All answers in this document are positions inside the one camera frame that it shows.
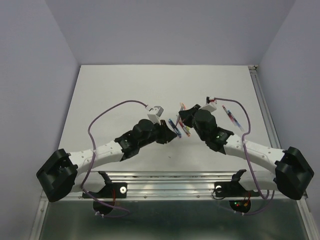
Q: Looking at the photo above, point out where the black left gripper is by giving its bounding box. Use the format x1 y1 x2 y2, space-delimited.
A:
138 119 177 149

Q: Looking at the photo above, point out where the grey purple marker pen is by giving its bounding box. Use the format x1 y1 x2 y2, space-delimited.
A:
175 106 184 127

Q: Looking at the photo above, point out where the blue green pen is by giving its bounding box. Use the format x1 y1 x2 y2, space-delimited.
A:
168 118 182 138

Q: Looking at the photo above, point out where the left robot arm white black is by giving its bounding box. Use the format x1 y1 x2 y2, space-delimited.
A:
36 119 178 203

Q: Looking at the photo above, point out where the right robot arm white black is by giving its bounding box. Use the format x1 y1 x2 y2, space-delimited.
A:
178 104 315 200

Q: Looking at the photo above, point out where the dark orange tipped pen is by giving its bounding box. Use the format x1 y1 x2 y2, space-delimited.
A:
182 126 191 137

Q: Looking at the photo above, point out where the blue capped pen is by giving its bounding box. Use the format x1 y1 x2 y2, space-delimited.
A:
229 110 245 132

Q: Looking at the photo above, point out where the pink red capped pen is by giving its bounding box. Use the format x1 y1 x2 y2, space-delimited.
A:
222 105 237 126

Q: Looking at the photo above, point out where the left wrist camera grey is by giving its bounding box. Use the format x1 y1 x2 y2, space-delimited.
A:
145 105 164 124

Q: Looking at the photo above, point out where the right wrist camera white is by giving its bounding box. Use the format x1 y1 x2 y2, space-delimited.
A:
200 96 217 113

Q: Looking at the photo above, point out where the aluminium front rail frame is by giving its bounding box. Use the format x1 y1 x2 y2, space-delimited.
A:
30 172 310 240

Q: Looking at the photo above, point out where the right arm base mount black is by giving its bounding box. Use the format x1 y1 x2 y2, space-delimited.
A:
211 169 260 214

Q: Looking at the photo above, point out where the aluminium right side rail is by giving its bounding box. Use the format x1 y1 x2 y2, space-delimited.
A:
247 65 293 176

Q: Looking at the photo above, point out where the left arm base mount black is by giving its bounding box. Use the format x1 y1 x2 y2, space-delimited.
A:
82 171 130 218

